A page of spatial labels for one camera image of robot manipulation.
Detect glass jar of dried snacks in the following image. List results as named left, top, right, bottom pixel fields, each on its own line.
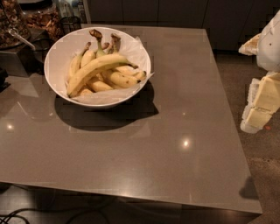
left=18, top=0, right=63, bottom=41

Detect white bowl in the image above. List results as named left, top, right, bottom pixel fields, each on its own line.
left=44, top=27, right=153, bottom=109

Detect long top yellow banana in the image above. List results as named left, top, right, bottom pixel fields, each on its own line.
left=66, top=53, right=138, bottom=98

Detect spotted yellow banana right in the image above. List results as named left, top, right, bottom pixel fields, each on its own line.
left=102, top=70, right=141, bottom=88

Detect yellow banana left back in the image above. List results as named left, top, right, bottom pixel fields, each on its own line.
left=68, top=42, right=92, bottom=79

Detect yellow banana with green stem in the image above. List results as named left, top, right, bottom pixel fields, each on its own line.
left=89, top=29, right=105, bottom=58

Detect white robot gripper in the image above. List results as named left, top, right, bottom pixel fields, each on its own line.
left=238, top=10, right=280, bottom=134

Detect small yellow banana lower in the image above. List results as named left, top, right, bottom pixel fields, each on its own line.
left=87, top=77, right=112, bottom=92

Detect black floor cables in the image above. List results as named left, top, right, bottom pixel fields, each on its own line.
left=0, top=198, right=117, bottom=224

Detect black wire basket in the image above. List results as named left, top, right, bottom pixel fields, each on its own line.
left=60, top=16, right=81, bottom=34

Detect metal scoop handle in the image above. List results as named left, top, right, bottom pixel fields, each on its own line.
left=8, top=28, right=36, bottom=51

